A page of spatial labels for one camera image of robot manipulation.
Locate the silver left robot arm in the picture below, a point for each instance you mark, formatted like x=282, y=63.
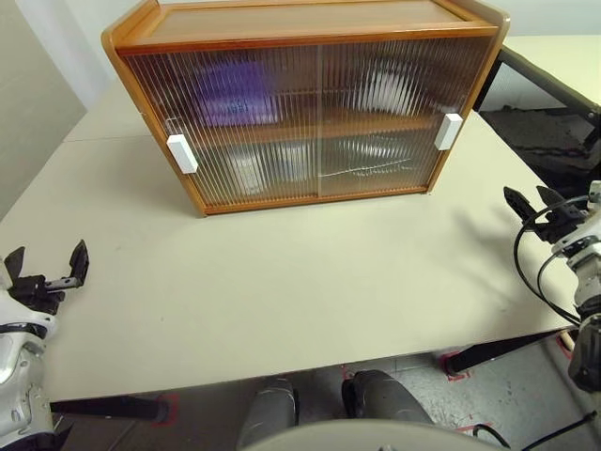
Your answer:
x=14, y=376

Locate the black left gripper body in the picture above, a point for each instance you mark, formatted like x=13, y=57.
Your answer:
x=33, y=289

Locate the beige table black frame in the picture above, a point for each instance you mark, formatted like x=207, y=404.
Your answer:
x=554, y=51

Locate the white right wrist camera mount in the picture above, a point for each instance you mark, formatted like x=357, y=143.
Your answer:
x=587, y=237

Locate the purple tissue box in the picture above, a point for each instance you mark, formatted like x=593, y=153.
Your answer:
x=235, y=89

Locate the black table leg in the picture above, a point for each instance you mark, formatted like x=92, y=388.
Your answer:
x=507, y=352
x=108, y=407

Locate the white bottle blue patterned label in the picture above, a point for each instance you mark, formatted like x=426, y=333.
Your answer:
x=246, y=174

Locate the dark grey rounded shape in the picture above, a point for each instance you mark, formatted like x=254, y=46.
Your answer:
x=382, y=397
x=267, y=409

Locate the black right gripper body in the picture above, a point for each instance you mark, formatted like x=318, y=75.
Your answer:
x=561, y=223

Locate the pale grey curved rim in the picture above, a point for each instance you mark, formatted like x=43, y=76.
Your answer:
x=375, y=437

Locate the wooden cabinet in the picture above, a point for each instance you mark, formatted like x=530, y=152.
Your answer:
x=305, y=21

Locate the white plastic bottle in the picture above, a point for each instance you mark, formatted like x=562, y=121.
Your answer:
x=293, y=162

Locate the black floor mat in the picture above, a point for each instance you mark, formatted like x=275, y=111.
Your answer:
x=530, y=136

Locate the red floor tape mark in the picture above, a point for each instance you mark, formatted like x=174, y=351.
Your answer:
x=172, y=399
x=454, y=377

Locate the ribbed glass sliding door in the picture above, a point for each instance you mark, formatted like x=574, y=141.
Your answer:
x=155, y=94
x=469, y=70

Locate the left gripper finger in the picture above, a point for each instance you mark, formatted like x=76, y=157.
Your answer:
x=82, y=263
x=15, y=265

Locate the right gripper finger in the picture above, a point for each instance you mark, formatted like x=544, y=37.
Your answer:
x=550, y=199
x=519, y=203

